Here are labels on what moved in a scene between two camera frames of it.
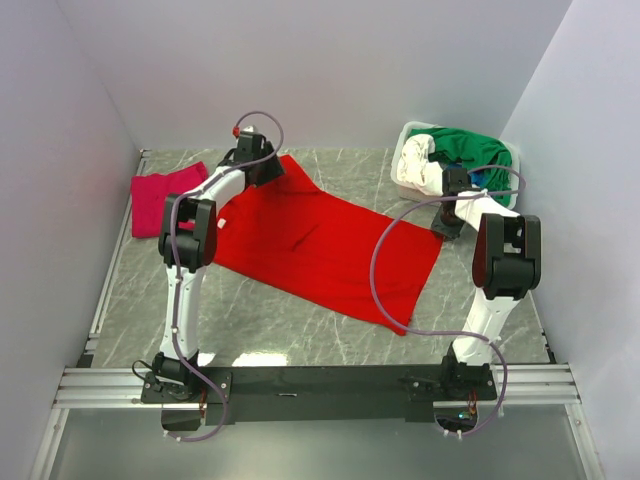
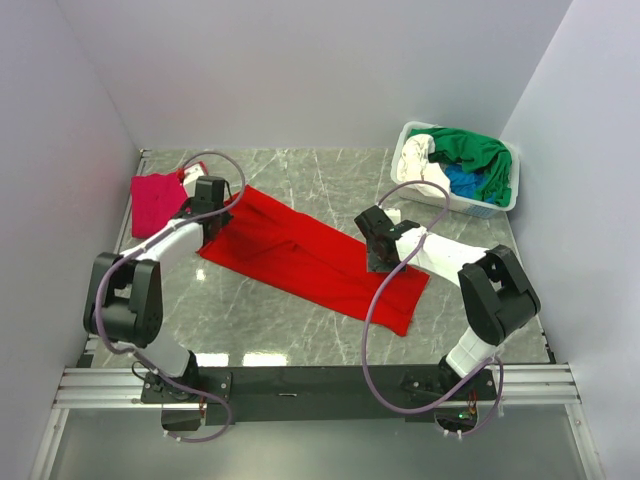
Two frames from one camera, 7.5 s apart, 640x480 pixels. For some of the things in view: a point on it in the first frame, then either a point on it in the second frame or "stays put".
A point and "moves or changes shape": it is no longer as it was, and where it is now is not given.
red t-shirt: (329, 246) moves or changes shape
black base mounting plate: (322, 395) stays put
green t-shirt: (486, 153) stays put
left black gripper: (275, 170) -> (226, 218)
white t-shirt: (416, 170) stays put
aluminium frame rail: (122, 387) stays put
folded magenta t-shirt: (149, 194) stays put
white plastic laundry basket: (404, 192) stays put
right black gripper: (441, 229) -> (372, 261)
